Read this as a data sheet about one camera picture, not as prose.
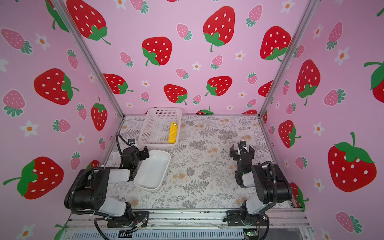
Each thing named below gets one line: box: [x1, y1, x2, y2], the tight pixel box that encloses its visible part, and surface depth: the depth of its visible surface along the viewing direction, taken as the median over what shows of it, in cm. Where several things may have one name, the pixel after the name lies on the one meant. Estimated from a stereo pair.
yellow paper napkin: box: [168, 121, 178, 144], surface depth 109 cm
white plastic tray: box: [133, 149, 171, 190], surface depth 91 cm
